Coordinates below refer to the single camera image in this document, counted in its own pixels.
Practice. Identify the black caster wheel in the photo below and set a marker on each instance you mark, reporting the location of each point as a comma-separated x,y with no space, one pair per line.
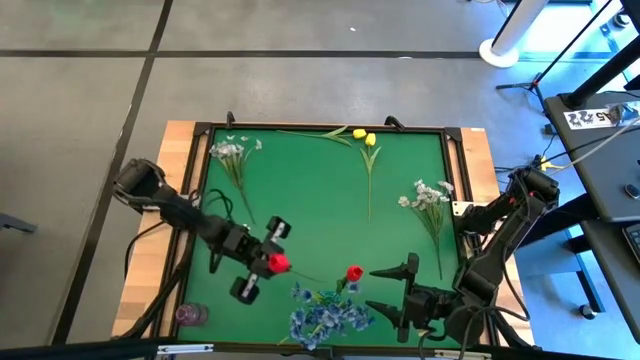
588,311

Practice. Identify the grey metal foot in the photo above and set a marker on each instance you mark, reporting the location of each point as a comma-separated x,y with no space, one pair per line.
15,223

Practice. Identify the thick black post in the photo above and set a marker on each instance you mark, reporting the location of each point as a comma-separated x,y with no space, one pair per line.
600,77

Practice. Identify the black desk leg frame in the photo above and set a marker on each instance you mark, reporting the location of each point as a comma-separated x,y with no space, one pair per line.
565,220

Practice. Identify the silver aluminium bar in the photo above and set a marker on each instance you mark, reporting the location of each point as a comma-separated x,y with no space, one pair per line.
185,349
462,355

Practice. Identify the white metal bracket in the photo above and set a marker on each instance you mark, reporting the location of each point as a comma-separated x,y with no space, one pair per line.
461,208

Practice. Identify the white artificial flower bunch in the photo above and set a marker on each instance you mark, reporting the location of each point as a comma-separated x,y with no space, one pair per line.
227,148
425,197

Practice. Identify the green table mat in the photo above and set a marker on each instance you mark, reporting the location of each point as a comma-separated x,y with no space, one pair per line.
310,200

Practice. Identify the black diagonal strut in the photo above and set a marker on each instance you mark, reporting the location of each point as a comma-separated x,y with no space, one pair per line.
159,297
505,325

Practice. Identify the dark grey desk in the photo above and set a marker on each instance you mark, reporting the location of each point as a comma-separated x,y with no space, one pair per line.
600,165
620,300

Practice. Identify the black table frame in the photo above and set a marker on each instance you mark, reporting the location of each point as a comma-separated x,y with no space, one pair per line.
454,134

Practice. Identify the black tripod stand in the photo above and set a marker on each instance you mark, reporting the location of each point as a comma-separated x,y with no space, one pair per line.
536,81

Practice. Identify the red artificial tulip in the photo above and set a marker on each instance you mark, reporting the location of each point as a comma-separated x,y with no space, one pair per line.
354,273
279,263

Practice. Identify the white pole with round base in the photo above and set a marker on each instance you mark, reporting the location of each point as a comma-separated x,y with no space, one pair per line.
500,54

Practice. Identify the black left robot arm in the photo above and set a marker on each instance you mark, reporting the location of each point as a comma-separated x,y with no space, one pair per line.
180,212

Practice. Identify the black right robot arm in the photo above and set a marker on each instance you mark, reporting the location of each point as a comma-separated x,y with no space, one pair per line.
482,280

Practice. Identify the pink ribbed glass vase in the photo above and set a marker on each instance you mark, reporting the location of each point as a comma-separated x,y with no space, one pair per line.
191,314

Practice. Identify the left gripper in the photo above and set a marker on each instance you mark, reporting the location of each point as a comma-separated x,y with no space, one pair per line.
247,250

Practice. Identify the dark computer mouse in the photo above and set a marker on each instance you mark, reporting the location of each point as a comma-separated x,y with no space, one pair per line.
633,191

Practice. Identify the yellow plug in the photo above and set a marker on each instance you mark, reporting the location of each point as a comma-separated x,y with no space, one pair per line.
543,164

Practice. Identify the black keyboard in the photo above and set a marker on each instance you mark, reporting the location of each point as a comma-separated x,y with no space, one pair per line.
634,242

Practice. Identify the black overhead beam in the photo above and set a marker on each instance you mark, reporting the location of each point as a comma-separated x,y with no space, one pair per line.
75,350

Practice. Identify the yellow artificial tulip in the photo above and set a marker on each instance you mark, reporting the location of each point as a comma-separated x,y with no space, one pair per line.
359,133
370,139

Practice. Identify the white printed label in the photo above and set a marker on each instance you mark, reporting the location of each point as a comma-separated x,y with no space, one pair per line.
575,120

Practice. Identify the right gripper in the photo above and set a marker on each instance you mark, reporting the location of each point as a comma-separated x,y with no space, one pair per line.
425,305

